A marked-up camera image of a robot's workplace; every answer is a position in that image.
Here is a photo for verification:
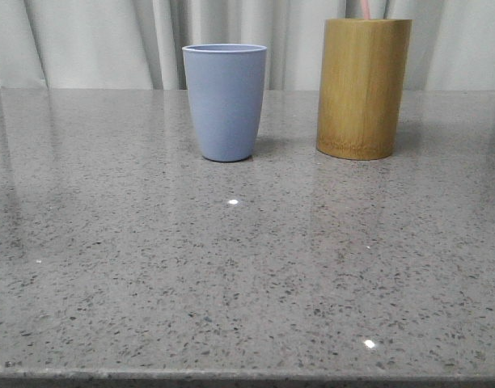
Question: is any blue plastic cup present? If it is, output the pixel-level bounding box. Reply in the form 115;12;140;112
182;44;267;162

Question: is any bamboo wooden holder cup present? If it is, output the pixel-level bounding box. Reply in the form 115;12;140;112
316;19;412;160

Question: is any grey curtain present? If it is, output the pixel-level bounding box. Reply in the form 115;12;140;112
0;1;495;91

